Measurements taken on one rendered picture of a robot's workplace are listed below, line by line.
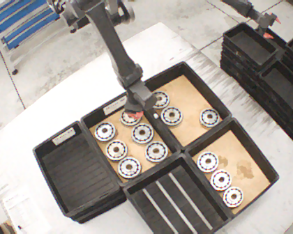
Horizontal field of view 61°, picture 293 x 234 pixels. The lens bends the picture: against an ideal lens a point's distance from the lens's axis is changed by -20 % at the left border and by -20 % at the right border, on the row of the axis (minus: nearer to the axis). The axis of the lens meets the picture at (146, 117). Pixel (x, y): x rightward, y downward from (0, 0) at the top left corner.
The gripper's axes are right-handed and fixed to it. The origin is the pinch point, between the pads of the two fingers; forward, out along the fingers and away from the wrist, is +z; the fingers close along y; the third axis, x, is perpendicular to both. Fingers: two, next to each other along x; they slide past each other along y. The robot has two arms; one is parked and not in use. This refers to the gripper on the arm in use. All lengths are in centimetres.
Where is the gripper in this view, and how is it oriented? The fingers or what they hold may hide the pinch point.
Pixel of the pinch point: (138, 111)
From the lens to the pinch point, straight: 122.6
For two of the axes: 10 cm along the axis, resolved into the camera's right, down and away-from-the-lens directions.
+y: 2.4, -8.5, 4.7
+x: -9.7, -1.7, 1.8
